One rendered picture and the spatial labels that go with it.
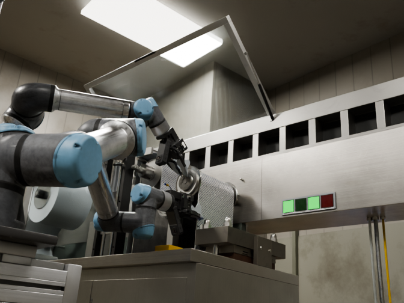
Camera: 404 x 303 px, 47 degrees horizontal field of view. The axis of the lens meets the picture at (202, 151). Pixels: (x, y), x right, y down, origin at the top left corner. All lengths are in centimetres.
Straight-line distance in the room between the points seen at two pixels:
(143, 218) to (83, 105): 45
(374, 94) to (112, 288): 128
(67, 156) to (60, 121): 452
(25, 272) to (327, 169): 134
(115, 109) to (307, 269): 320
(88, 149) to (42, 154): 9
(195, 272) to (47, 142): 69
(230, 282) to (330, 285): 282
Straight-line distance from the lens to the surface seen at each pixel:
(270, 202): 210
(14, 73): 549
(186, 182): 197
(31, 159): 101
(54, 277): 105
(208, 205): 197
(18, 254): 102
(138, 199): 167
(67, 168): 98
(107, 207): 164
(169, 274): 157
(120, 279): 175
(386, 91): 202
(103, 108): 168
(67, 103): 167
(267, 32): 460
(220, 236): 174
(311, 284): 450
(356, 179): 193
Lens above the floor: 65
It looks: 22 degrees up
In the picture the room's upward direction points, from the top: 4 degrees clockwise
